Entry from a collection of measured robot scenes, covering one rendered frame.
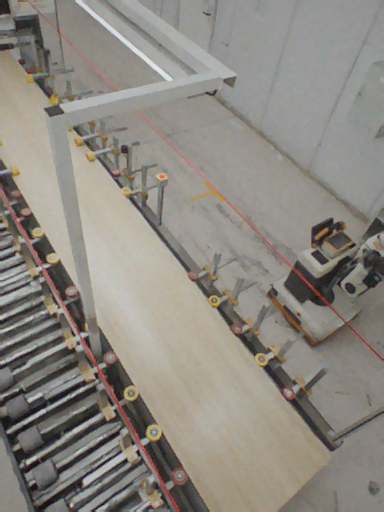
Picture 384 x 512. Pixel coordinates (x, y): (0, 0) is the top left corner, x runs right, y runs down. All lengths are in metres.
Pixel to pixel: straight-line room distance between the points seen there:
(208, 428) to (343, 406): 1.64
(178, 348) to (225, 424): 0.52
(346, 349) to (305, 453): 1.68
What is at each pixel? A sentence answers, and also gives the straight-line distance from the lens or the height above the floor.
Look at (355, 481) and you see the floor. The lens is 3.52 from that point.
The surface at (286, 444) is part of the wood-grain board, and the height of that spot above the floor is 0.90.
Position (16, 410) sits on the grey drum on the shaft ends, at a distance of 2.45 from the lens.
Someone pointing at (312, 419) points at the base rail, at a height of 0.70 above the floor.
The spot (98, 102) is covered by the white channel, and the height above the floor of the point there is 2.46.
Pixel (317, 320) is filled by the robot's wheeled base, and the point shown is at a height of 0.28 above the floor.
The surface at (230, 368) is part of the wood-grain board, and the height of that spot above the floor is 0.90.
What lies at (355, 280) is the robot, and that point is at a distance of 3.23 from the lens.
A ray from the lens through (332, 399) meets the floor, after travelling 3.63.
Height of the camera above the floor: 3.10
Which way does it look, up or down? 51 degrees down
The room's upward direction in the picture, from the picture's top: 11 degrees clockwise
